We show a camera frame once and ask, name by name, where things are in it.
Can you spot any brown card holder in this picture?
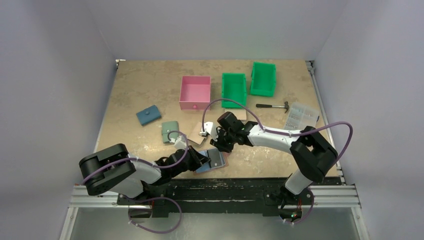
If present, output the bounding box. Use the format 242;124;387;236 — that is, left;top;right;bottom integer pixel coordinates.
195;148;227;174

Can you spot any beige card holder with strap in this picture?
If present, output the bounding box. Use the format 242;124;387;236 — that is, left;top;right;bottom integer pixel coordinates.
224;108;247;121

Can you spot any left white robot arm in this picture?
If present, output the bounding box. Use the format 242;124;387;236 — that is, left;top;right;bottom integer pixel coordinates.
78;143;211;198

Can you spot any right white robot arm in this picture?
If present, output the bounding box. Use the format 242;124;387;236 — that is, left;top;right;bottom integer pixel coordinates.
200;111;338;195

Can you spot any cream card holder with snap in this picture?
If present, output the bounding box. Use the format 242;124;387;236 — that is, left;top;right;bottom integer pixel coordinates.
187;122;206;146

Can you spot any green card holder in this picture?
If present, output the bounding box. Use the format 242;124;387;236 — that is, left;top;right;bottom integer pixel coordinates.
161;121;179;144

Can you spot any blue card holder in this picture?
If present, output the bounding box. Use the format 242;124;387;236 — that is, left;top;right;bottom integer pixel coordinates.
135;105;162;126

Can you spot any left green bin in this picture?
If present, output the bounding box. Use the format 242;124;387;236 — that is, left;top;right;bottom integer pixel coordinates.
221;73;247;106

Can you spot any green bin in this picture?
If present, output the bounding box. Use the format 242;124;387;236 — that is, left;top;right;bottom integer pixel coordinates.
249;61;277;97
221;73;247;106

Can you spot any pink open box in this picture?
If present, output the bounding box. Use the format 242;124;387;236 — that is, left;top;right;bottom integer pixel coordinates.
179;75;211;111

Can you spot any right green bin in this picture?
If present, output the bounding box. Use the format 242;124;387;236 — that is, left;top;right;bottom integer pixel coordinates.
249;61;277;97

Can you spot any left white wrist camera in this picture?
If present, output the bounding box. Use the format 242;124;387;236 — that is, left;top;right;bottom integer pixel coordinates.
173;135;189;150

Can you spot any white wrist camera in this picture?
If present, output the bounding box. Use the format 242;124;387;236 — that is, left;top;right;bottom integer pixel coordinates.
173;135;189;150
199;121;214;137

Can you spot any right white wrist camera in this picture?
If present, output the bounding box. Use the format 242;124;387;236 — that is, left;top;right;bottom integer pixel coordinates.
199;121;214;137

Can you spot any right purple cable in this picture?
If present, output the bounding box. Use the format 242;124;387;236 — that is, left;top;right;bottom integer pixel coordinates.
201;98;354;226

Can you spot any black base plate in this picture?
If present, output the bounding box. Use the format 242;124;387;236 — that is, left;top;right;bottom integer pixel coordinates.
112;177;341;219

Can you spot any black handled hammer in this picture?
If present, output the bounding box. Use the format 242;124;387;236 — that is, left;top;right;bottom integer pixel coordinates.
255;101;290;113

